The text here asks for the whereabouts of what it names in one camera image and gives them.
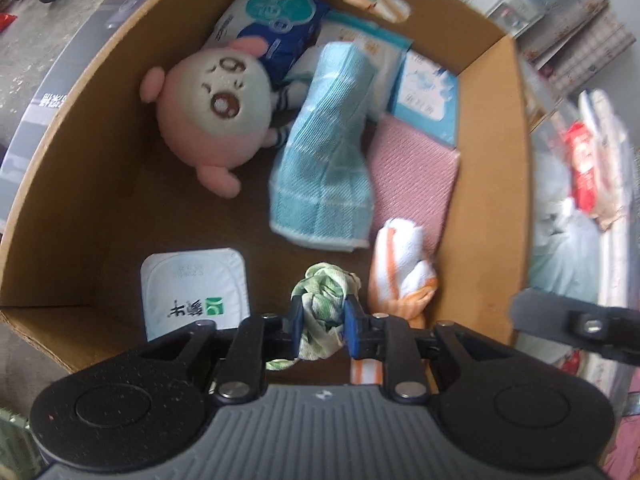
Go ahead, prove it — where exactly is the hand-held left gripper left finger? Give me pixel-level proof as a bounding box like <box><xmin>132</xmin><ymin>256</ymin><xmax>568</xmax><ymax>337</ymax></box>
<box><xmin>137</xmin><ymin>295</ymin><xmax>306</xmax><ymax>403</ymax></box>

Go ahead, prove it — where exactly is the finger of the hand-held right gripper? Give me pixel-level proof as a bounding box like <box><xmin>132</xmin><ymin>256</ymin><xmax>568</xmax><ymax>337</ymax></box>
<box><xmin>510</xmin><ymin>287</ymin><xmax>640</xmax><ymax>363</ymax></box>

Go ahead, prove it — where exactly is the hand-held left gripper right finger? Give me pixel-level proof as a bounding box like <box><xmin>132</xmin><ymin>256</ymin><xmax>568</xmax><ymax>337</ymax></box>
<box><xmin>344</xmin><ymin>296</ymin><xmax>506</xmax><ymax>403</ymax></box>

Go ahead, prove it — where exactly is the green white cloth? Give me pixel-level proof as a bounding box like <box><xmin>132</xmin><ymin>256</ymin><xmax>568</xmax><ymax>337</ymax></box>
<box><xmin>265</xmin><ymin>262</ymin><xmax>363</xmax><ymax>372</ymax></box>

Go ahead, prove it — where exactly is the teal towel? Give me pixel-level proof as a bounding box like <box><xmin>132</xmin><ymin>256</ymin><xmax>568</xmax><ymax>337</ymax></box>
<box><xmin>267</xmin><ymin>40</ymin><xmax>381</xmax><ymax>253</ymax></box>

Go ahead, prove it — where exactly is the brown cardboard box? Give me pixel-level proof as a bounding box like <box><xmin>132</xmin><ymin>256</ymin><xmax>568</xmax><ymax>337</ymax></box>
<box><xmin>0</xmin><ymin>0</ymin><xmax>533</xmax><ymax>376</ymax></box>

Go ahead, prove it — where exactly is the light blue tissue pack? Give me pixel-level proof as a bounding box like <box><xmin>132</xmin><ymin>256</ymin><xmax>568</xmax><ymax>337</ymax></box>
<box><xmin>387</xmin><ymin>50</ymin><xmax>463</xmax><ymax>148</ymax></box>

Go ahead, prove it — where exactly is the pale teal cloth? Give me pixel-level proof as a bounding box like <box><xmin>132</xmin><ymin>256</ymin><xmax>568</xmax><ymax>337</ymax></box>
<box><xmin>527</xmin><ymin>200</ymin><xmax>616</xmax><ymax>306</ymax></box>

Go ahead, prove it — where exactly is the orange white striped towel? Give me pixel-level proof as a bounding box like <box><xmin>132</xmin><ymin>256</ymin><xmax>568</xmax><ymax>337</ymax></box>
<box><xmin>347</xmin><ymin>217</ymin><xmax>441</xmax><ymax>386</ymax></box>

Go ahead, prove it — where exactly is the white square tub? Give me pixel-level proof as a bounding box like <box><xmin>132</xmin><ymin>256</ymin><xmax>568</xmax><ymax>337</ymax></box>
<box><xmin>140</xmin><ymin>247</ymin><xmax>251</xmax><ymax>343</ymax></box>

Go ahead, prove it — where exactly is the red packet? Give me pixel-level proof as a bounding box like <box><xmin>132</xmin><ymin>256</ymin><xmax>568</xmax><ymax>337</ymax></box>
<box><xmin>565</xmin><ymin>122</ymin><xmax>606</xmax><ymax>216</ymax></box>

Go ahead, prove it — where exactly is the pink round plush toy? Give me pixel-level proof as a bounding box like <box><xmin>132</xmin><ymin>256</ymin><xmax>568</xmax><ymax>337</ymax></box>
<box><xmin>139</xmin><ymin>40</ymin><xmax>306</xmax><ymax>200</ymax></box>

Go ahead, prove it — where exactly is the pink white speckled cloth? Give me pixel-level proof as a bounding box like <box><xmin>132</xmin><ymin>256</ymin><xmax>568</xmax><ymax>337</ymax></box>
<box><xmin>535</xmin><ymin>20</ymin><xmax>636</xmax><ymax>98</ymax></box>

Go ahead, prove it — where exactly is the floral rolled mat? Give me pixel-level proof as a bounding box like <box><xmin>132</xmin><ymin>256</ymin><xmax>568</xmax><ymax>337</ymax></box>
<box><xmin>517</xmin><ymin>0</ymin><xmax>613</xmax><ymax>68</ymax></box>

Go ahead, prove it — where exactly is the green striped cloth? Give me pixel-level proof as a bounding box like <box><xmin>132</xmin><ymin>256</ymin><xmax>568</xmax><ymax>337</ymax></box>
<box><xmin>0</xmin><ymin>407</ymin><xmax>38</xmax><ymax>480</ymax></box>

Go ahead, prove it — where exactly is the blue white wipes pack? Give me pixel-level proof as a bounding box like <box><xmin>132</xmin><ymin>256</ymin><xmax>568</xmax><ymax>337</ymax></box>
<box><xmin>210</xmin><ymin>0</ymin><xmax>333</xmax><ymax>76</ymax></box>

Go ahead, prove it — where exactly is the dark printed poster board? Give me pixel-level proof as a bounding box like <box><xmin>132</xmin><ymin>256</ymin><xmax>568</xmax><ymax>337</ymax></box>
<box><xmin>0</xmin><ymin>0</ymin><xmax>201</xmax><ymax>233</ymax></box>

